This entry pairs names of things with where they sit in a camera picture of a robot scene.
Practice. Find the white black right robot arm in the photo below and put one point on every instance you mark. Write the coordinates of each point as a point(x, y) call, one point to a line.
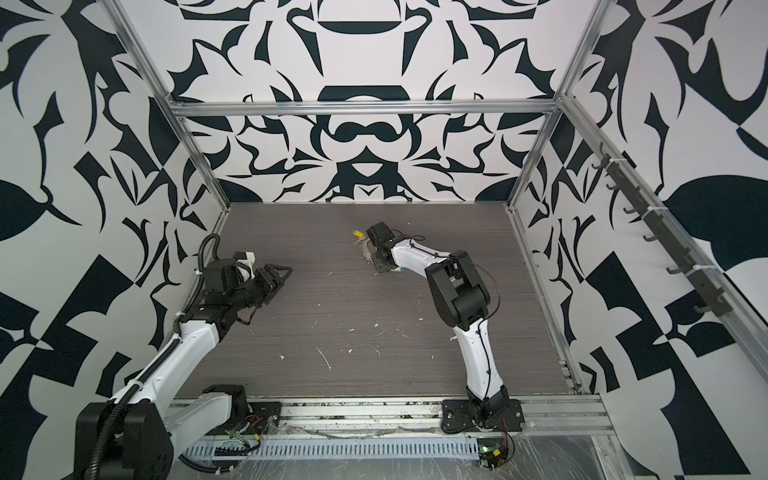
point(461, 300)

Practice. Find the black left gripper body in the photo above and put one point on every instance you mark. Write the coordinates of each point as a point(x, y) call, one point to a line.
point(258, 284)

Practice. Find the aluminium frame corner post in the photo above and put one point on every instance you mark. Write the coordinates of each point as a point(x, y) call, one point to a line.
point(584, 48)
point(129, 38)

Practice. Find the aluminium frame corner post right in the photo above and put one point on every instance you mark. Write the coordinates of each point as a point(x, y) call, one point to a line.
point(584, 48)

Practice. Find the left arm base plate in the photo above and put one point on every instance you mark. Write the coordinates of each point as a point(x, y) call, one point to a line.
point(262, 417)

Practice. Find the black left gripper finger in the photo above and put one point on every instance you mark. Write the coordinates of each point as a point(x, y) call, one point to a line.
point(271, 283)
point(285, 271)

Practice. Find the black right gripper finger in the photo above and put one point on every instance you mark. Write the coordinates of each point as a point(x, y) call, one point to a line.
point(378, 231)
point(380, 262)

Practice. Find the green lit circuit board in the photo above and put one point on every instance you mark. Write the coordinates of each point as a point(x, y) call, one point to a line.
point(494, 456)

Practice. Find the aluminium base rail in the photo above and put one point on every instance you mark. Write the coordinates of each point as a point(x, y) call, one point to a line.
point(390, 417)

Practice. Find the white slotted cable duct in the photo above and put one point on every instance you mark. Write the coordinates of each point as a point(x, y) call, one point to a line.
point(341, 449)

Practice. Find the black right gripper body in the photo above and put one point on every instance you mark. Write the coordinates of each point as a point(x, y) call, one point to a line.
point(379, 267)

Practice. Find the aluminium frame top crossbar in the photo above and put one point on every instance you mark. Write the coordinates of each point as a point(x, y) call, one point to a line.
point(188, 110)

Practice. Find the black wall hook rail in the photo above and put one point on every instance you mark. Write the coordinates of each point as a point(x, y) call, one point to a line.
point(667, 232)

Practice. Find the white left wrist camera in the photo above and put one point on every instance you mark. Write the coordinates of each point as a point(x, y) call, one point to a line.
point(245, 261)

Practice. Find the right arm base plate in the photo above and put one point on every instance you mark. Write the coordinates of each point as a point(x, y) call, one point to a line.
point(465, 415)

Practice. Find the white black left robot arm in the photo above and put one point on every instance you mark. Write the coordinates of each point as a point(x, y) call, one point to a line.
point(133, 435)

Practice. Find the aluminium frame corner post left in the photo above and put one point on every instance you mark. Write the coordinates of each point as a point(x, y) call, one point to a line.
point(129, 38)

